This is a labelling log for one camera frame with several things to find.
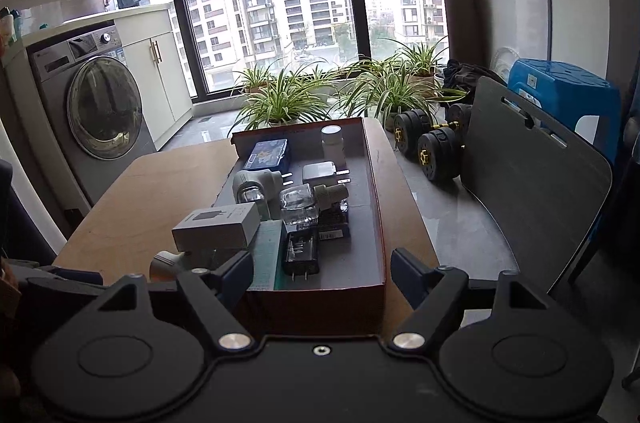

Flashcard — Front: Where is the orange-edged cardboard tray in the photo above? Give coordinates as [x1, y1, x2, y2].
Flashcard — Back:
[235, 119, 386, 335]

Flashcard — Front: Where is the small white pill bottle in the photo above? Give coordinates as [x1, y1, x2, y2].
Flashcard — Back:
[320, 124, 347, 170]

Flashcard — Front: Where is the blue tin box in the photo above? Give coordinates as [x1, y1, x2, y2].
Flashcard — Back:
[243, 138, 291, 174]

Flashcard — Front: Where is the clear liquid refill bottle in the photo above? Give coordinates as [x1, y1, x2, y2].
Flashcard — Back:
[280, 184, 349, 230]

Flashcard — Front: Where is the spider plant in terracotta pot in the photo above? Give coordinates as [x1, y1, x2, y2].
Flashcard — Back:
[233, 65, 273, 94]

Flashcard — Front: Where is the white repellent plug with bottle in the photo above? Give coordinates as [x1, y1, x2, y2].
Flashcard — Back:
[150, 250, 239, 281]

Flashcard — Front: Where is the silver front-load washing machine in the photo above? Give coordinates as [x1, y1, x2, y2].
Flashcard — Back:
[27, 20, 156, 206]

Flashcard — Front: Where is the white fan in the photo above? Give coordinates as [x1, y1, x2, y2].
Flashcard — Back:
[490, 46, 520, 83]

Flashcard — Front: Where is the black dumbbell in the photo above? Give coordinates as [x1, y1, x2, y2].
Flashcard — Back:
[393, 102, 472, 159]
[418, 126, 464, 184]

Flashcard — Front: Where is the teal cardboard box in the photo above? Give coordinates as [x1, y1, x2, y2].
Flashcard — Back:
[248, 219, 286, 291]

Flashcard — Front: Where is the white green mosquito repellent plug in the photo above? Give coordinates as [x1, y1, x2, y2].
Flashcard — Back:
[232, 170, 294, 221]

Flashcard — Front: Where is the colourful card pack box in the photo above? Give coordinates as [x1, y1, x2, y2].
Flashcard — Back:
[317, 200, 350, 241]

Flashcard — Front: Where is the spider plant on right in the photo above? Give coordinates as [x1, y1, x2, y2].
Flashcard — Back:
[336, 36, 468, 126]

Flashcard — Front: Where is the black bag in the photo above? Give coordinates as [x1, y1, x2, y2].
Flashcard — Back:
[442, 59, 506, 105]

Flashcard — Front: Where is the blue plastic stool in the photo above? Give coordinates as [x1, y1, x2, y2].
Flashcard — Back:
[508, 58, 622, 163]

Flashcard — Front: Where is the white grey small box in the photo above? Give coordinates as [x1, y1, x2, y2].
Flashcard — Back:
[171, 202, 262, 252]

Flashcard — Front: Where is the black power adapter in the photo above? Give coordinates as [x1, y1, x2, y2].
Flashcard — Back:
[282, 229, 320, 280]

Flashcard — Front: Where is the white cube charger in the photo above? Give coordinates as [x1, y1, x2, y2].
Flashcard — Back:
[302, 161, 350, 187]

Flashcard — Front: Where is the dark folding chair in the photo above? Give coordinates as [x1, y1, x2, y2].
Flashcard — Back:
[461, 76, 613, 292]

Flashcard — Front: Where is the spider plant in white pot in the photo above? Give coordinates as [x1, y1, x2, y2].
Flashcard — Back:
[228, 65, 335, 135]

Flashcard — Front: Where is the brown rolled mat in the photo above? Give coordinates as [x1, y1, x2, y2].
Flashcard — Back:
[444, 0, 484, 65]

